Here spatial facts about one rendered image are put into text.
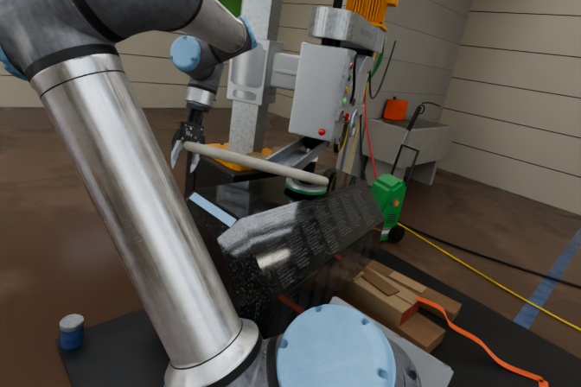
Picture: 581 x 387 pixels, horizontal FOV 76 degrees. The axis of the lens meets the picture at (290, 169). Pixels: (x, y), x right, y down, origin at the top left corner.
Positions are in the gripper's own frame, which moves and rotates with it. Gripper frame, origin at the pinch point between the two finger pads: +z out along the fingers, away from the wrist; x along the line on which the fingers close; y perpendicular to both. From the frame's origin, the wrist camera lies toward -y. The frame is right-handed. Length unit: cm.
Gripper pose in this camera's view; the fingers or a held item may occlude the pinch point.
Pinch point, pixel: (182, 167)
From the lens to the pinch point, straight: 124.3
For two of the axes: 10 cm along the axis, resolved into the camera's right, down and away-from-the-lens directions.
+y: 2.2, 0.7, -9.7
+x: 9.4, 2.4, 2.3
